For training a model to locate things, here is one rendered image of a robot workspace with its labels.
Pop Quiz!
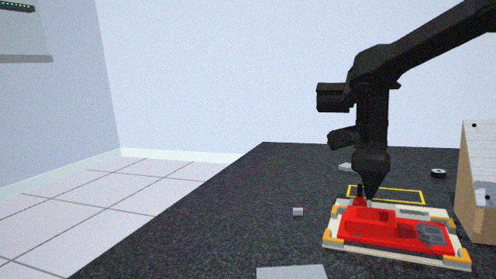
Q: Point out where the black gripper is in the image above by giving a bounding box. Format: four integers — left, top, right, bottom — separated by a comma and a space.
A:
351, 114, 390, 200

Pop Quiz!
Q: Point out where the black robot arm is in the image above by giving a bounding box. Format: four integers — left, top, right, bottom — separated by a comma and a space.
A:
315, 0, 496, 150

